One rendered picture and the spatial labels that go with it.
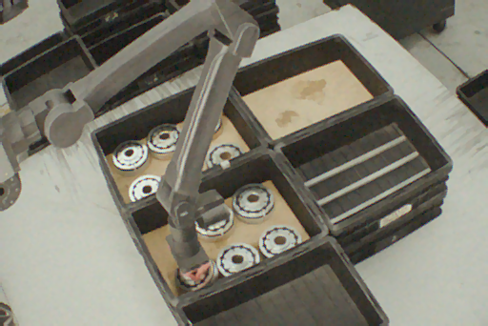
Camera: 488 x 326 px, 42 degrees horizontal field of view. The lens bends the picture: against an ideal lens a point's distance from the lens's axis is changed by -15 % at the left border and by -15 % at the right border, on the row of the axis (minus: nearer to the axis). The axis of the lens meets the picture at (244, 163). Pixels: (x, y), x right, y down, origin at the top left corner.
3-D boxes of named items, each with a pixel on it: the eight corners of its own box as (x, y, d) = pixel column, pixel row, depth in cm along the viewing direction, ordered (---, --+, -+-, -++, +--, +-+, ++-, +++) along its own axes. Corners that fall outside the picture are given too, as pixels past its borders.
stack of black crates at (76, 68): (44, 190, 283) (14, 117, 249) (25, 147, 301) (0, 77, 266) (120, 148, 294) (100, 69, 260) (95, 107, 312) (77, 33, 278)
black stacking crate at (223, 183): (181, 326, 165) (172, 304, 157) (133, 238, 183) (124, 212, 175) (329, 260, 174) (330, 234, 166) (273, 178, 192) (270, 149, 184)
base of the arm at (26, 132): (5, 148, 128) (-11, 106, 119) (36, 129, 130) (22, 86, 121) (15, 175, 123) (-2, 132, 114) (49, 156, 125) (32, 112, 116)
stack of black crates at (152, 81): (120, 147, 295) (105, 88, 269) (95, 106, 312) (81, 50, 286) (204, 103, 306) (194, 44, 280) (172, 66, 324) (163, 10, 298)
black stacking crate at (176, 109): (133, 237, 183) (123, 211, 175) (97, 160, 201) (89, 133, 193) (272, 177, 193) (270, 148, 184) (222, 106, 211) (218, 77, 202)
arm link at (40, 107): (22, 107, 124) (27, 119, 120) (65, 82, 126) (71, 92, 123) (35, 144, 129) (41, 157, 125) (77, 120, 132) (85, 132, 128)
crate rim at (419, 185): (331, 238, 167) (332, 233, 165) (271, 152, 185) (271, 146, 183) (455, 170, 176) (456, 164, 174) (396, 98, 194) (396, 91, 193)
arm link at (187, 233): (162, 212, 153) (174, 231, 149) (191, 198, 155) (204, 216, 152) (167, 232, 158) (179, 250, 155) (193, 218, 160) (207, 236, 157)
